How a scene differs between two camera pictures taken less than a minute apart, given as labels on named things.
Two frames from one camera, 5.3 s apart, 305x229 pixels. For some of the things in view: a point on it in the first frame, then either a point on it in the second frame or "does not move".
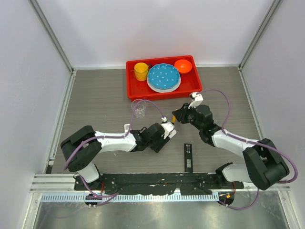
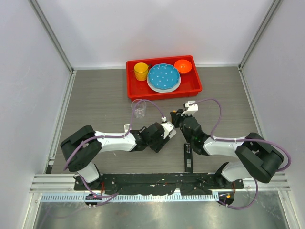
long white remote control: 126,127 does not move
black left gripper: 162,141 does not move
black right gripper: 181,114 to 177,117
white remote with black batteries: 172,133 does not move
